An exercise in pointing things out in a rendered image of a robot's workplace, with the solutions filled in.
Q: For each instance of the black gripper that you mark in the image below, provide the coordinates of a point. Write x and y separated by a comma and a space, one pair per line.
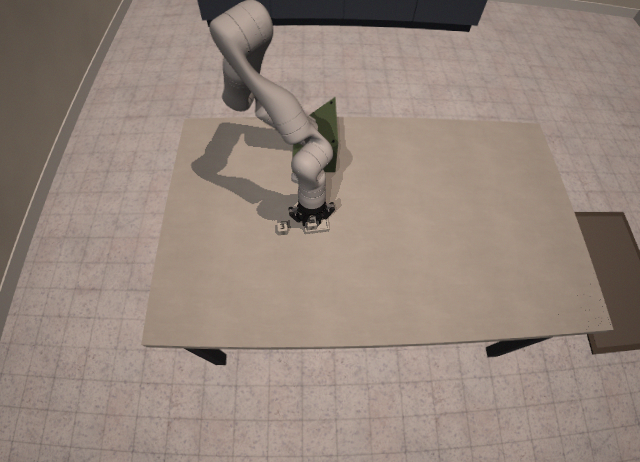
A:
326, 209

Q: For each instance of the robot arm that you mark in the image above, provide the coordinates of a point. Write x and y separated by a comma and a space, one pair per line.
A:
239, 33

